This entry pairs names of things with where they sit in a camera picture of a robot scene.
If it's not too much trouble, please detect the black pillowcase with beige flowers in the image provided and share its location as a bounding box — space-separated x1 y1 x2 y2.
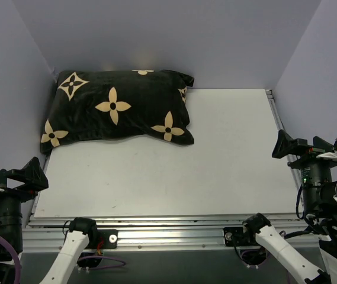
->
40 70 194 154

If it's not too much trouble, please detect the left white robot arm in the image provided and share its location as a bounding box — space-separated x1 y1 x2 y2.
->
0 157 98 283

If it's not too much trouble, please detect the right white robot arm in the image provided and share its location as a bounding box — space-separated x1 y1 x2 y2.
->
241 130 337 283

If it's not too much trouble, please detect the aluminium rail frame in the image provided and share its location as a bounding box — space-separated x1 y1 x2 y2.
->
24 89 306 253

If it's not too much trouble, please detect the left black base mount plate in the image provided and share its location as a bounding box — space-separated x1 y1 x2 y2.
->
90 229 118 250

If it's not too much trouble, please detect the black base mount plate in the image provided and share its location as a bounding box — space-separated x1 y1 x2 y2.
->
223 227 248 247
90 229 118 250

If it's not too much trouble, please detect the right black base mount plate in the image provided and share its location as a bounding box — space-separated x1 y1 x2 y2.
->
223 227 248 247

